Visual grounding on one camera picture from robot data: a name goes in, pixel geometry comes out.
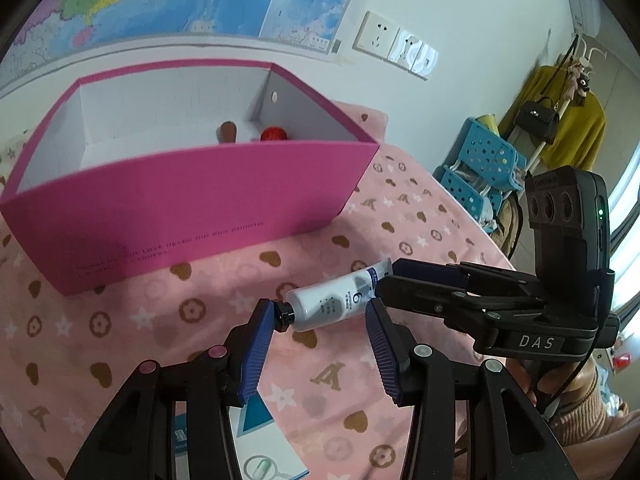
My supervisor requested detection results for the black handbag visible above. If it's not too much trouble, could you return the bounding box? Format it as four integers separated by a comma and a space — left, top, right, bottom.
514, 97, 561, 145

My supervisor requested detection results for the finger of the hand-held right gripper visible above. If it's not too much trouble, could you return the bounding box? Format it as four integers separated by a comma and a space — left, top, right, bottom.
375, 274, 544, 332
392, 258, 539, 291

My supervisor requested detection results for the pink printed blanket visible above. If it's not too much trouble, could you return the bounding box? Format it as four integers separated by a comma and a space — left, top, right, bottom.
0, 100, 571, 480

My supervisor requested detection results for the white cream tube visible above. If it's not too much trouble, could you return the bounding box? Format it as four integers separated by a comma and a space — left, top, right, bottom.
272, 257, 394, 334

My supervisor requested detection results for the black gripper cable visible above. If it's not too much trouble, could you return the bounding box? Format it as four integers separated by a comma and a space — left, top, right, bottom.
537, 342, 610, 417

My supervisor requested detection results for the wall map poster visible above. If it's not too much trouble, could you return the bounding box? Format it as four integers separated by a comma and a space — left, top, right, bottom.
12, 0, 372, 54

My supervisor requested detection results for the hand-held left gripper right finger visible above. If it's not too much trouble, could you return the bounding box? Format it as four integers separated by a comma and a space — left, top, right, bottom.
365, 299, 571, 480

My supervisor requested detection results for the white wall switch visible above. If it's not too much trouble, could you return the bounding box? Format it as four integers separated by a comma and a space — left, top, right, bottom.
408, 42, 441, 82

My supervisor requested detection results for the blue white medicine box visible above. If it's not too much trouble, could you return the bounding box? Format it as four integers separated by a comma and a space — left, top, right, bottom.
170, 390, 312, 480

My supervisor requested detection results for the person's right forearm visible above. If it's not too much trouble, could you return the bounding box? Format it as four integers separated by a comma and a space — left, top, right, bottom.
545, 365, 640, 466

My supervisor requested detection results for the person's right hand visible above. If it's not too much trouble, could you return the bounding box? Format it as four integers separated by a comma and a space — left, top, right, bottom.
515, 358, 597, 414

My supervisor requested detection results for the window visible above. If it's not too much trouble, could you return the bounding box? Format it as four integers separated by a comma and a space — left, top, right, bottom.
607, 142, 640, 313

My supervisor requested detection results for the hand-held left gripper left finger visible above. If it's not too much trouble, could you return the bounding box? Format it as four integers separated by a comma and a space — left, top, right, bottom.
65, 299, 277, 480

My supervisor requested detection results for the pink cardboard box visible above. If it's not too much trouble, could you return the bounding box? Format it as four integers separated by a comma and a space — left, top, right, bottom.
0, 60, 381, 297

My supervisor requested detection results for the white coat rack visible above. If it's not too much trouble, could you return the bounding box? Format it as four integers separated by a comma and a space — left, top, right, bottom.
525, 34, 609, 173

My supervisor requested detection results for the white wall socket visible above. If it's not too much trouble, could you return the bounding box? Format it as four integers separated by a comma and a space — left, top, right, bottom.
388, 27, 420, 69
352, 10, 401, 59

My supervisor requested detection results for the small plush toy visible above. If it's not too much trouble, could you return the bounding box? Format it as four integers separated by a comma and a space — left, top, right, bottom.
565, 62, 594, 107

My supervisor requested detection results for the blue perforated plastic basket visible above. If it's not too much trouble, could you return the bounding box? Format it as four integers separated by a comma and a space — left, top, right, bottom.
451, 117, 527, 194
432, 165, 502, 222

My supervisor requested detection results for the yellow garment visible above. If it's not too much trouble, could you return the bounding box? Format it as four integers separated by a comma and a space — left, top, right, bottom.
507, 64, 607, 172

